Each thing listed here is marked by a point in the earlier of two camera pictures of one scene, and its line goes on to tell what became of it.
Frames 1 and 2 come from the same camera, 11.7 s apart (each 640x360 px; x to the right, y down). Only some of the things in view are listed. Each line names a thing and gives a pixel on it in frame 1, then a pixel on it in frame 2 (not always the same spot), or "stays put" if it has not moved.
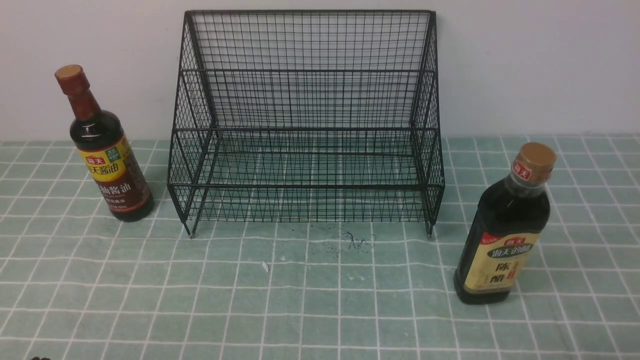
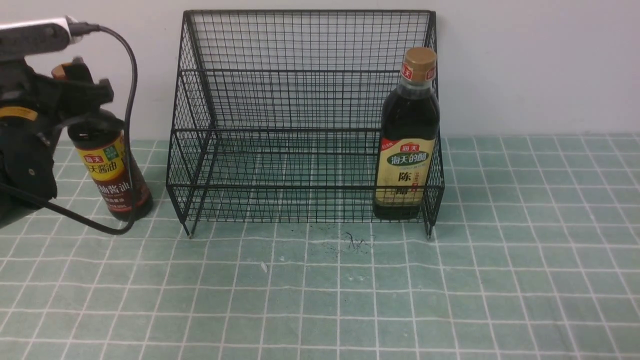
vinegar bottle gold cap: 506,226 → 408,141
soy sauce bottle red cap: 102,144 stays put
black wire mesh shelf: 308,115 stays put
